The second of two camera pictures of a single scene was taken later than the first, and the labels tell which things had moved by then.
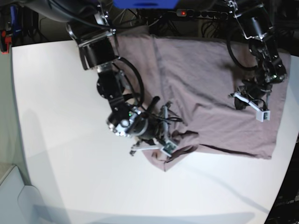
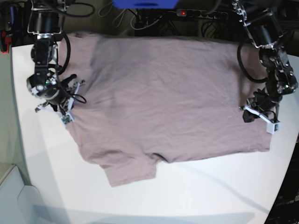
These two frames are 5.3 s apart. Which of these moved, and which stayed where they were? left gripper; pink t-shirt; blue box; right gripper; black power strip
Moved: pink t-shirt; right gripper; left gripper
Stayed: blue box; black power strip
